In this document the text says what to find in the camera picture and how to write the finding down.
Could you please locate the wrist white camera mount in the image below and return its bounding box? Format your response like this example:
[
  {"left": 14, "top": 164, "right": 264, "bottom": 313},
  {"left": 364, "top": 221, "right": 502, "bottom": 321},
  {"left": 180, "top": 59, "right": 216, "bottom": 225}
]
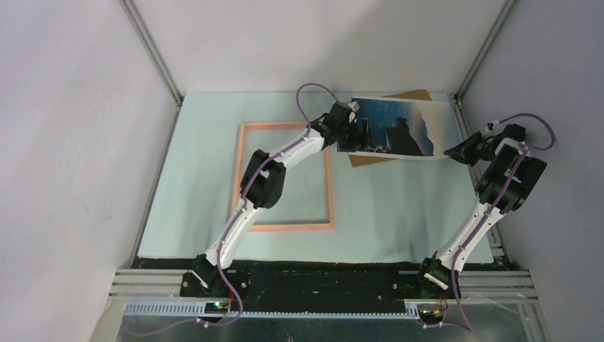
[
  {"left": 346, "top": 101, "right": 359, "bottom": 123},
  {"left": 484, "top": 120, "right": 500, "bottom": 138}
]

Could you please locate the blue landscape photo print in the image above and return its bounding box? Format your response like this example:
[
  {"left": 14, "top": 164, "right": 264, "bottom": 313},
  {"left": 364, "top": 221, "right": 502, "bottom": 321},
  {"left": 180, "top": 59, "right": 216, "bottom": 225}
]
[{"left": 339, "top": 95, "right": 462, "bottom": 160}]

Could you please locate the grey slotted cable duct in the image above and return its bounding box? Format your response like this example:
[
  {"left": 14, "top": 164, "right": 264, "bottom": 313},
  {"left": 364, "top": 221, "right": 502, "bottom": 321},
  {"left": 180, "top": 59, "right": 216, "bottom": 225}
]
[{"left": 124, "top": 300, "right": 420, "bottom": 320}]

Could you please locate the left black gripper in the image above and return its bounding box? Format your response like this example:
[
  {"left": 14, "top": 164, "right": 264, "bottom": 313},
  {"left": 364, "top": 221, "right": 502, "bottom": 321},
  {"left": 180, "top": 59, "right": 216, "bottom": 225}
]
[{"left": 336, "top": 118, "right": 375, "bottom": 154}]

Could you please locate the orange wooden picture frame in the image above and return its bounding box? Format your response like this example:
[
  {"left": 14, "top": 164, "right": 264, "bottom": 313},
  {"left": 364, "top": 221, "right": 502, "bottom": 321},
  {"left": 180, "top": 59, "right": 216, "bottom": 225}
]
[{"left": 231, "top": 122, "right": 335, "bottom": 232}]

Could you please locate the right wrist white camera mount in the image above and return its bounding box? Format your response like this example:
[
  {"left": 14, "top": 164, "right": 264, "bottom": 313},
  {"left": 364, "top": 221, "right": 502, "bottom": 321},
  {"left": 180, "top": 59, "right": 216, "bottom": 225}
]
[{"left": 484, "top": 120, "right": 500, "bottom": 138}]

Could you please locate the left aluminium corner post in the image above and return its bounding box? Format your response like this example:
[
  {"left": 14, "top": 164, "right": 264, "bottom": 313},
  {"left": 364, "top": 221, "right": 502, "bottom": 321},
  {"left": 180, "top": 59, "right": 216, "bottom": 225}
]
[{"left": 118, "top": 0, "right": 184, "bottom": 107}]

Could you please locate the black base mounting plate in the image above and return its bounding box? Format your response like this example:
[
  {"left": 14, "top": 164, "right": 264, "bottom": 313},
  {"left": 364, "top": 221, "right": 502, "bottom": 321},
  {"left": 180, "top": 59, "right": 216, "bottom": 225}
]
[{"left": 179, "top": 269, "right": 462, "bottom": 314}]

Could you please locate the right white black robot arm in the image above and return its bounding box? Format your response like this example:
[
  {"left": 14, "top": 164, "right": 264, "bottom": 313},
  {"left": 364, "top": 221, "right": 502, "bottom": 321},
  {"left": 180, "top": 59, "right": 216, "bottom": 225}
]
[{"left": 414, "top": 124, "right": 547, "bottom": 298}]

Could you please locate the aluminium corner post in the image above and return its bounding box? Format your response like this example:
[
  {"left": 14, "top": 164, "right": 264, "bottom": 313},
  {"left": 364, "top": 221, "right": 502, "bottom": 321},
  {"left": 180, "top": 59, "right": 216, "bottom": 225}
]
[
  {"left": 454, "top": 0, "right": 519, "bottom": 100},
  {"left": 118, "top": 0, "right": 184, "bottom": 107}
]

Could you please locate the brown cardboard backing board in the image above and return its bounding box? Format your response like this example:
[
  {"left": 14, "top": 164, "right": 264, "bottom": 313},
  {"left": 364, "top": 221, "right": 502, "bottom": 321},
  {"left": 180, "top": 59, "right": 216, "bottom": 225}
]
[{"left": 348, "top": 89, "right": 432, "bottom": 167}]

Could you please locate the aluminium front rail frame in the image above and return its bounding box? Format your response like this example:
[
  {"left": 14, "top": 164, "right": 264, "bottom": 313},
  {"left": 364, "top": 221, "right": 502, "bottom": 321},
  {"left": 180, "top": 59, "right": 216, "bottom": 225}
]
[{"left": 91, "top": 269, "right": 552, "bottom": 341}]

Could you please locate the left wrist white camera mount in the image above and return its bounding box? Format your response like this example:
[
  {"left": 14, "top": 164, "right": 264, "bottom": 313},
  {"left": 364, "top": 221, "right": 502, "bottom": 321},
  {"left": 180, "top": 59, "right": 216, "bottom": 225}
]
[{"left": 346, "top": 101, "right": 359, "bottom": 123}]

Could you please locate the right aluminium corner post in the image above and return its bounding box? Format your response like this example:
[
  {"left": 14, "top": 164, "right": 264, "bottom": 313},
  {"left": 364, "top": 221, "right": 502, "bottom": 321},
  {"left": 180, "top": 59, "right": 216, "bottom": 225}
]
[{"left": 454, "top": 0, "right": 519, "bottom": 100}]

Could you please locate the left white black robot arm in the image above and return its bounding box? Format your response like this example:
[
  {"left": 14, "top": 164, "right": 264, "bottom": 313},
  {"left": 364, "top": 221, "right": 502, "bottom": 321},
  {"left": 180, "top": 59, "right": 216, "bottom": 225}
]
[{"left": 190, "top": 101, "right": 359, "bottom": 297}]

